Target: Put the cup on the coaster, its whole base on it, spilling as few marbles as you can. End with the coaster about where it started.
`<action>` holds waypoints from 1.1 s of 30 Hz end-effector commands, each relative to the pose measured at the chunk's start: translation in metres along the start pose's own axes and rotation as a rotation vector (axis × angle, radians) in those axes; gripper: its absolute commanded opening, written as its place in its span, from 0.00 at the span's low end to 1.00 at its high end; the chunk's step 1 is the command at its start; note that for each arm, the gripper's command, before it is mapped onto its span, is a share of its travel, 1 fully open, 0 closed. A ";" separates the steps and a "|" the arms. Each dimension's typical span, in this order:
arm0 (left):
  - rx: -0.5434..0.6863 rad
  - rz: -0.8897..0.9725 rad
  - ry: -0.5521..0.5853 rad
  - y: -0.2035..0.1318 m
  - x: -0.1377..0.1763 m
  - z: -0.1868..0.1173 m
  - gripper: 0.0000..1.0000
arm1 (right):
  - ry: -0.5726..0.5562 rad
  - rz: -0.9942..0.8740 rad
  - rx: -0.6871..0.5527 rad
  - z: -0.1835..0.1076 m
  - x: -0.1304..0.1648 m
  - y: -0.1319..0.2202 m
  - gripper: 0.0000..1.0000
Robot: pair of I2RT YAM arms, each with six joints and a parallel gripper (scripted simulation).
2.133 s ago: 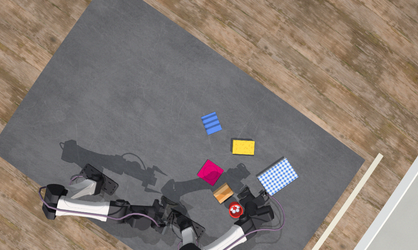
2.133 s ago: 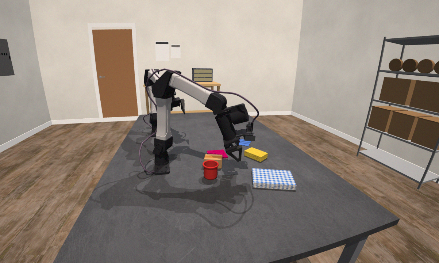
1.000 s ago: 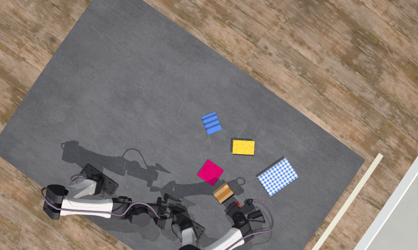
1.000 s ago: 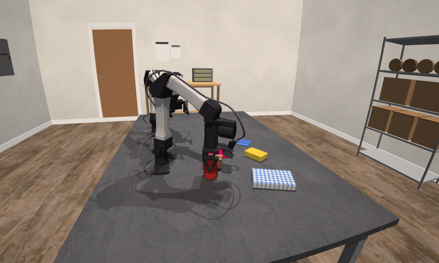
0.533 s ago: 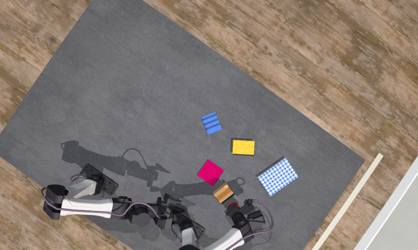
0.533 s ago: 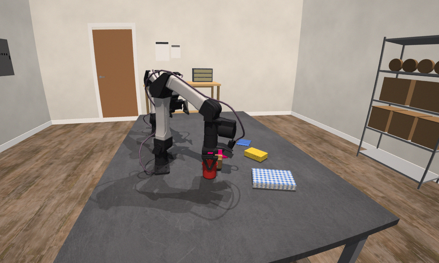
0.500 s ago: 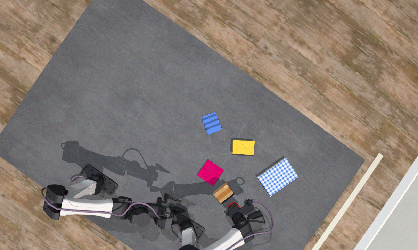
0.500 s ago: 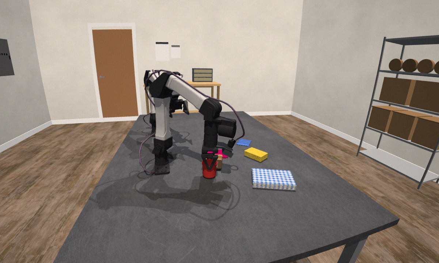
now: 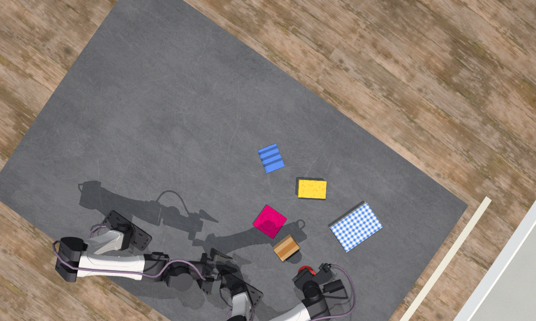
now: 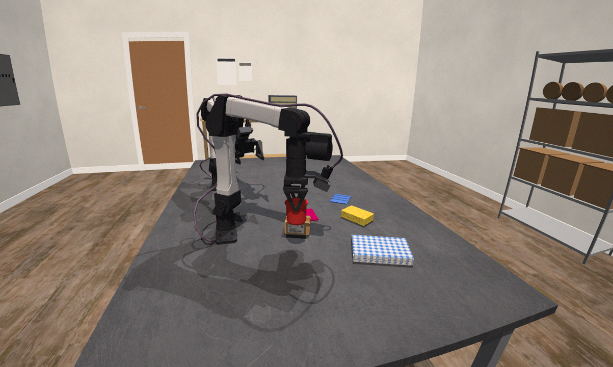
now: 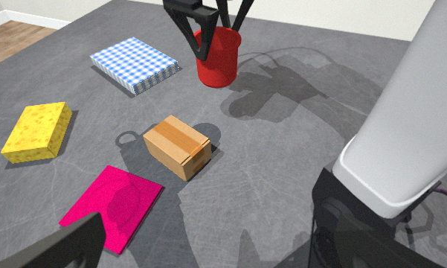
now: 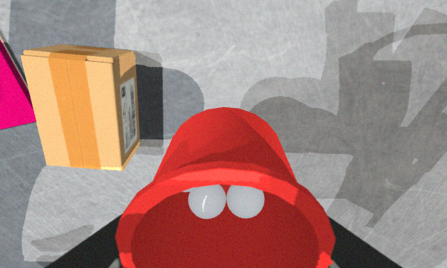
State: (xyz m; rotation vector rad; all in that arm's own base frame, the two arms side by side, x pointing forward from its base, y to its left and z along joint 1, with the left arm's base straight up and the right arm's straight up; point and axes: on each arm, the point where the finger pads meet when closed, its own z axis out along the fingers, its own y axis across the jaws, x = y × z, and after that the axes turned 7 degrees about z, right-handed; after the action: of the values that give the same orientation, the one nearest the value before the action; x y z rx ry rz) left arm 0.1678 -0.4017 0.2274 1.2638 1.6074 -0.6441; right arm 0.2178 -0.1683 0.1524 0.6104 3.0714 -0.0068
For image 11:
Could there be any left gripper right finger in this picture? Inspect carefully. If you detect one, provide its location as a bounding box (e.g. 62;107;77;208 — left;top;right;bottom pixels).
334;214;445;268

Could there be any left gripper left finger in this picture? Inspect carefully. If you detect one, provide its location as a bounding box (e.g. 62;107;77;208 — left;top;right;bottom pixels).
0;212;106;268

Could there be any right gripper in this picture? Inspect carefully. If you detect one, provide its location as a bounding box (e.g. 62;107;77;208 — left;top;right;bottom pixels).
162;0;254;61

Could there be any brown cardboard box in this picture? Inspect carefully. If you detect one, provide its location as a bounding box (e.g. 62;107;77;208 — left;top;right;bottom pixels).
143;115;212;182

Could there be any yellow sponge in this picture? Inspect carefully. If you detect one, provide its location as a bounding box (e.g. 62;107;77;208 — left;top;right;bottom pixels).
1;102;72;163

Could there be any red cup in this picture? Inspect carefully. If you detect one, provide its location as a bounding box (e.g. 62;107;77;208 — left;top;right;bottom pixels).
196;26;242;88

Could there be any blue and white checkered cloth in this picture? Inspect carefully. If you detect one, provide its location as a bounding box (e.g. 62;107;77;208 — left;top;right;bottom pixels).
90;37;179;95

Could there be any pink square coaster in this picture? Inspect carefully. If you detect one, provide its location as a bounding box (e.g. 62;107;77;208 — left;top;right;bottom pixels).
59;165;163;255

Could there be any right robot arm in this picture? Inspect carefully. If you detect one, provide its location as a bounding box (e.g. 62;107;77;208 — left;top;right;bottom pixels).
308;0;447;268

